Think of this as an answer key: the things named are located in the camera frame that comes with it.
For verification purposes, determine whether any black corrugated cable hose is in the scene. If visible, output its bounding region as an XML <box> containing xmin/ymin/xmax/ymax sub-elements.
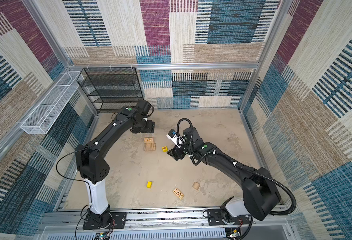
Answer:
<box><xmin>175</xmin><ymin>117</ymin><xmax>297</xmax><ymax>240</ymax></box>

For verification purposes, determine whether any white wire mesh basket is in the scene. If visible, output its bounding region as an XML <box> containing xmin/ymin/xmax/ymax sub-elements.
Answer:
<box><xmin>20</xmin><ymin>72</ymin><xmax>80</xmax><ymax>135</ymax></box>

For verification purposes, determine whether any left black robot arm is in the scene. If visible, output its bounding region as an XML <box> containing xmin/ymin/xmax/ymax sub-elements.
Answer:
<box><xmin>75</xmin><ymin>100</ymin><xmax>155</xmax><ymax>230</ymax></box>

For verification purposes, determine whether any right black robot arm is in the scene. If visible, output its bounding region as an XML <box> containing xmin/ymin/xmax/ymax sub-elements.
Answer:
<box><xmin>167</xmin><ymin>128</ymin><xmax>285</xmax><ymax>224</ymax></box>

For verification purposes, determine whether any patterned wood block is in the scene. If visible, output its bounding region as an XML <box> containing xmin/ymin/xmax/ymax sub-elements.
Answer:
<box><xmin>173</xmin><ymin>188</ymin><xmax>185</xmax><ymax>200</ymax></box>
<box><xmin>144</xmin><ymin>138</ymin><xmax>154</xmax><ymax>144</ymax></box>

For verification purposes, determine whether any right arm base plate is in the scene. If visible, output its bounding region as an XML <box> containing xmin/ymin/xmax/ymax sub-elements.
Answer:
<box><xmin>203</xmin><ymin>209</ymin><xmax>251</xmax><ymax>226</ymax></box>

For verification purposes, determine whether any small wood cylinder block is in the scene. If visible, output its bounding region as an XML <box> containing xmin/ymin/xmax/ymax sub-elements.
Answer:
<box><xmin>192</xmin><ymin>182</ymin><xmax>200</xmax><ymax>191</ymax></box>

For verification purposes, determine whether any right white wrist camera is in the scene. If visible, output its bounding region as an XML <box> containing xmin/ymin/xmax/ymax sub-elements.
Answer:
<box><xmin>167</xmin><ymin>129</ymin><xmax>185</xmax><ymax>148</ymax></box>

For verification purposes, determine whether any aluminium front rail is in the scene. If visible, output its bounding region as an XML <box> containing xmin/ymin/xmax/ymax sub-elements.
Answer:
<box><xmin>34</xmin><ymin>207</ymin><xmax>300</xmax><ymax>240</ymax></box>

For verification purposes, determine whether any black wire shelf rack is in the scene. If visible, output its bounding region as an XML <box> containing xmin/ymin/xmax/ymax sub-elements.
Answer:
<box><xmin>77</xmin><ymin>67</ymin><xmax>144</xmax><ymax>114</ymax></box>

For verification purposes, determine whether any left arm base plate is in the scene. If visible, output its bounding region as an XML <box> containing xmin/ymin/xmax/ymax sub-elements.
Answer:
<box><xmin>82</xmin><ymin>212</ymin><xmax>127</xmax><ymax>230</ymax></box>

